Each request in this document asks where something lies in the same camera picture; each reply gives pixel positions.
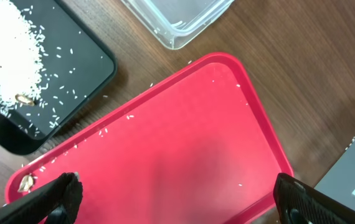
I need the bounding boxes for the black rectangular tray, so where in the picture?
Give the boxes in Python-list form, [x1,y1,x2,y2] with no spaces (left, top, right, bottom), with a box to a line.
[0,0,117,156]

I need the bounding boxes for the clear plastic waste bin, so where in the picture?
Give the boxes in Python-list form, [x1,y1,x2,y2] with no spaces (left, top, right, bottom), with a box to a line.
[122,0,234,50]

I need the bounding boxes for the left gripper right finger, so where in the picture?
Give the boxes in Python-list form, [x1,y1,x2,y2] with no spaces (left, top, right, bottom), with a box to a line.
[273,172,355,224]

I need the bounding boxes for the food leftovers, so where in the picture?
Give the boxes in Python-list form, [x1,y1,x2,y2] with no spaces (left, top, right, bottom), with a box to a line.
[0,1,46,116]

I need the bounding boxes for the red plastic serving tray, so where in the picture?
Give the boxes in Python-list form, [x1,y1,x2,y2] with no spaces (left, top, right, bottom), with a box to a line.
[5,53,293,223]

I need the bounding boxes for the food scrap on tray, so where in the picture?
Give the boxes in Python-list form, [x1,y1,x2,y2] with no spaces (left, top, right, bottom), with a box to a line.
[17,174,35,193]

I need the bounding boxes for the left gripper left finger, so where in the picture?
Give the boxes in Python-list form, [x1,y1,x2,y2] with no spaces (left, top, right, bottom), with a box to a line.
[0,172,83,224]

